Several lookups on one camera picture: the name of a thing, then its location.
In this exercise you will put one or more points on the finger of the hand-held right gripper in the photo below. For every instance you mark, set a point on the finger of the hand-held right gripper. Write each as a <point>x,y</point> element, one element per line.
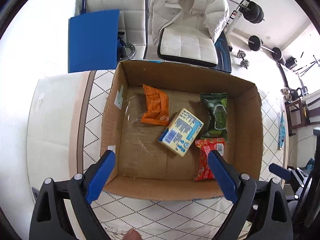
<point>279,171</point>

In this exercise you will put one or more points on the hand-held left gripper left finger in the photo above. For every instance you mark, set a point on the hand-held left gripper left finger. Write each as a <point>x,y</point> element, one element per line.
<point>100,177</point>

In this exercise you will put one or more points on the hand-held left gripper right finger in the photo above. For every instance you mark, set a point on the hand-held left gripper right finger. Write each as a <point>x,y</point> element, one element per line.
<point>223,177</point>

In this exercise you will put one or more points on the red snack packet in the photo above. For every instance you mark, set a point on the red snack packet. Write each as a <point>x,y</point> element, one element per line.
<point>203,160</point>

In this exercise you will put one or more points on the cardboard box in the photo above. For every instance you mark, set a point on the cardboard box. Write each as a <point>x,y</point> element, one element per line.
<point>147,155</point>

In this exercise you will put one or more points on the yellow and blue packet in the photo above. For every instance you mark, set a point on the yellow and blue packet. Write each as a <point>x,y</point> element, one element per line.
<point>181,132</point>

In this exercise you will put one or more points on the dark green snack packet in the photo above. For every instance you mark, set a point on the dark green snack packet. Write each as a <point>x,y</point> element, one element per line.
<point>216,115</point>

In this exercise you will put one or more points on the orange snack packet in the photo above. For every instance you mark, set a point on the orange snack packet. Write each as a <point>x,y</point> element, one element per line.
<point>155,105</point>

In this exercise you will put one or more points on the person's left hand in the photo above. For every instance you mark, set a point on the person's left hand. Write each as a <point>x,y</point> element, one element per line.
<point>132,235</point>

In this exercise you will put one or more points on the blue printed leaflet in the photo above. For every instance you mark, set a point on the blue printed leaflet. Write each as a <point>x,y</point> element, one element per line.
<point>282,130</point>

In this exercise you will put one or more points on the brown wooden stool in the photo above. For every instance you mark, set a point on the brown wooden stool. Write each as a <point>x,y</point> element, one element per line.
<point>296,115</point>

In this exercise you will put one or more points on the clear plastic wrapper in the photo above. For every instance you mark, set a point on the clear plastic wrapper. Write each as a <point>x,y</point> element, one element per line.
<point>133,110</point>

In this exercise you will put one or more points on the black kettlebell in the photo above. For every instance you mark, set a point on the black kettlebell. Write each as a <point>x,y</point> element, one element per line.
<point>298,92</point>

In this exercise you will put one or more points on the small black box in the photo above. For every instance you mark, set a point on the small black box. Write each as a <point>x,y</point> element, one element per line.
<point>291,63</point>

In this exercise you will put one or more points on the black tripod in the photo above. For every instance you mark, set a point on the black tripod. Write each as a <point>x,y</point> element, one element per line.
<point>310,65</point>

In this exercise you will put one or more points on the small chrome dumbbell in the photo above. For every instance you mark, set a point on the small chrome dumbbell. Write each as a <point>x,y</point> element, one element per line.
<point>241,54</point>
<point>245,63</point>

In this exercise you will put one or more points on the black bag with blue lines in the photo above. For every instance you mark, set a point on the black bag with blue lines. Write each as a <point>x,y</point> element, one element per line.
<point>224,52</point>

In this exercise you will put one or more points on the black barbell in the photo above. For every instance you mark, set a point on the black barbell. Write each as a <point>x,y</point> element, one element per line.
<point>255,11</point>
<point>255,42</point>

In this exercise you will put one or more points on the white padded chair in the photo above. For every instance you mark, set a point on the white padded chair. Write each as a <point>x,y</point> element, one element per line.
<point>131,12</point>
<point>187,45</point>

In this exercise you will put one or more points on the blue flat board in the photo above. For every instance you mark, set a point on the blue flat board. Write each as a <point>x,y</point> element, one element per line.
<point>92,40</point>

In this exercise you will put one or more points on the white weight rack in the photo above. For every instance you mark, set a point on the white weight rack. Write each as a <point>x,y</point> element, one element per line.
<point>240,12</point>

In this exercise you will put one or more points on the white puffer jacket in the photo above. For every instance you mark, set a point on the white puffer jacket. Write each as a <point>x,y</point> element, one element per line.
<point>190,5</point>

